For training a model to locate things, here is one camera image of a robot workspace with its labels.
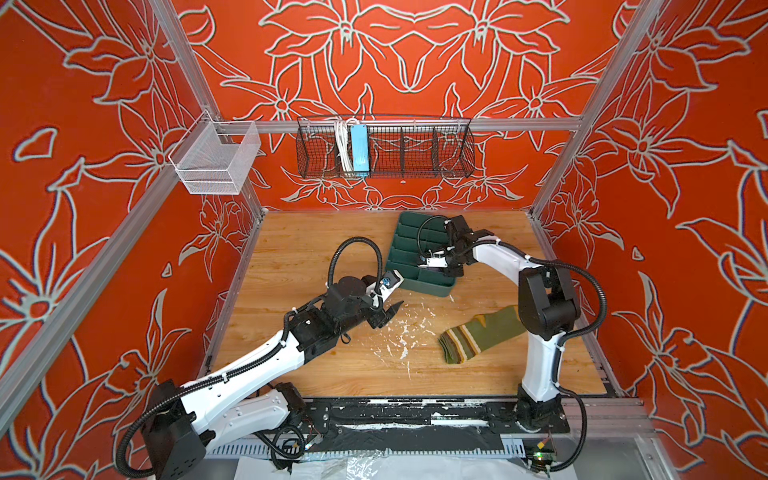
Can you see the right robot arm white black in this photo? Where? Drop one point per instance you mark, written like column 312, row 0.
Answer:
column 548, row 305

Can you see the light blue box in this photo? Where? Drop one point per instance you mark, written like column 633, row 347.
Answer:
column 360, row 149

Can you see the black wire wall basket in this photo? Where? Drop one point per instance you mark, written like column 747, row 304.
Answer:
column 400, row 147

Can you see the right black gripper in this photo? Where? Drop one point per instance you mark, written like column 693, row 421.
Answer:
column 456, row 272

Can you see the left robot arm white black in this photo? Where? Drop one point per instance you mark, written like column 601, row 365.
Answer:
column 184, row 423

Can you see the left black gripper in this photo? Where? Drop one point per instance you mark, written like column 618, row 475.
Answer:
column 383, row 316

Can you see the green striped sock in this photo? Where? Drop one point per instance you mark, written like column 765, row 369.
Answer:
column 482, row 332

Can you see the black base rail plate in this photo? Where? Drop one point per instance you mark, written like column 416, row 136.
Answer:
column 407, row 423

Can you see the green divided plastic tray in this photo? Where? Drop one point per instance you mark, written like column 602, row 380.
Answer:
column 417, row 234

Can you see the clear mesh wall basket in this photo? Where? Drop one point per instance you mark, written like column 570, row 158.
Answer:
column 216, row 157

